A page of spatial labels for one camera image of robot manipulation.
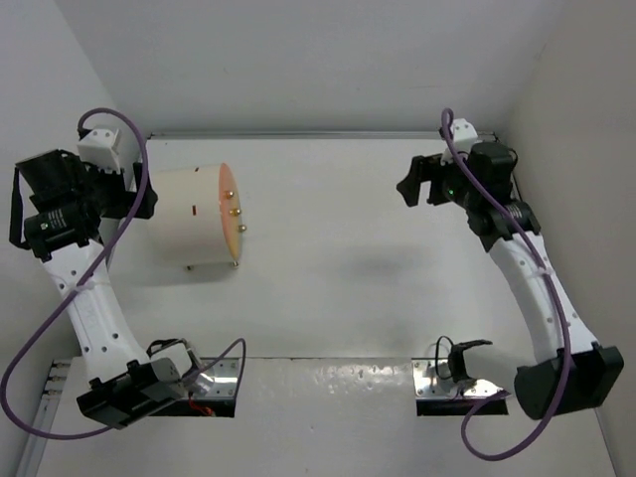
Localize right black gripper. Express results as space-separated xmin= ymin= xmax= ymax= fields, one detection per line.
xmin=397 ymin=145 xmax=479 ymax=211

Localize round drawer cabinet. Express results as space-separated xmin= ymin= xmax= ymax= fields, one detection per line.
xmin=147 ymin=163 xmax=246 ymax=267

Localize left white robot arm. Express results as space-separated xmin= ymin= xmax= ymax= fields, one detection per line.
xmin=10 ymin=149 xmax=199 ymax=429

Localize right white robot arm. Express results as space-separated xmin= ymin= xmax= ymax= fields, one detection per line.
xmin=397 ymin=142 xmax=624 ymax=420

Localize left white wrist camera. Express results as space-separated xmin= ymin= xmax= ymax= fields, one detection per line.
xmin=77 ymin=127 xmax=121 ymax=173

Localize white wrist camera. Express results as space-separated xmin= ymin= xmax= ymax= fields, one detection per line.
xmin=77 ymin=127 xmax=121 ymax=173
xmin=440 ymin=118 xmax=481 ymax=166

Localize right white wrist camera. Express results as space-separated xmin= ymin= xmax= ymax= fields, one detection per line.
xmin=440 ymin=118 xmax=481 ymax=166

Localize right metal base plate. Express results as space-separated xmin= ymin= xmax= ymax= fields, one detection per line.
xmin=411 ymin=359 xmax=501 ymax=401

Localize metal base plate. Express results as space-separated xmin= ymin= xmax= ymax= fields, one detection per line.
xmin=411 ymin=359 xmax=501 ymax=401
xmin=184 ymin=358 xmax=240 ymax=400

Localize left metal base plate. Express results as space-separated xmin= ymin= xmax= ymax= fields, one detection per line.
xmin=184 ymin=358 xmax=240 ymax=400

